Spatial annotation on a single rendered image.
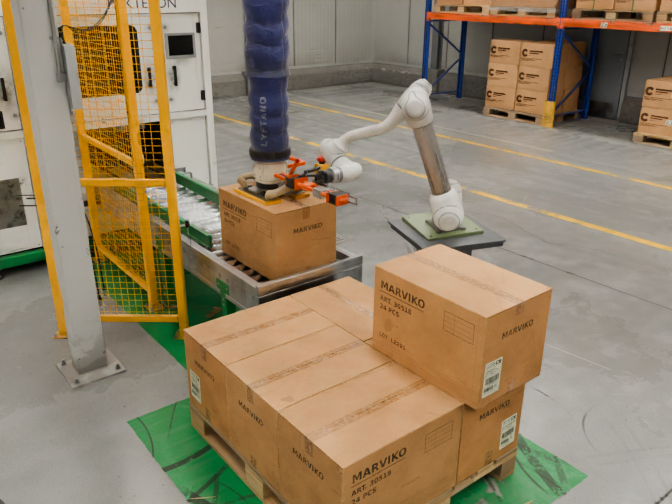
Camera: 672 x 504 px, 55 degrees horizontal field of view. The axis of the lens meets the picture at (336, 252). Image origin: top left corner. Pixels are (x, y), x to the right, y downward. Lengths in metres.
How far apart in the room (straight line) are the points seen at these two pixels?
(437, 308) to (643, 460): 1.38
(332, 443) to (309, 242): 1.44
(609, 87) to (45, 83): 9.74
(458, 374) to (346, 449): 0.54
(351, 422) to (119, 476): 1.20
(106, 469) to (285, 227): 1.43
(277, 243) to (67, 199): 1.08
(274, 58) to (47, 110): 1.12
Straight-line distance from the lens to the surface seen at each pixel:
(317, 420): 2.49
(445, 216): 3.39
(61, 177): 3.54
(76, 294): 3.75
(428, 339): 2.64
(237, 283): 3.55
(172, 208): 3.86
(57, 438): 3.54
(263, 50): 3.42
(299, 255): 3.53
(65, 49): 3.42
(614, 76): 11.80
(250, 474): 2.98
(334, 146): 3.64
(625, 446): 3.54
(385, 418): 2.51
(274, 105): 3.47
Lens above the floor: 2.04
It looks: 22 degrees down
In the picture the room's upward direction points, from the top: straight up
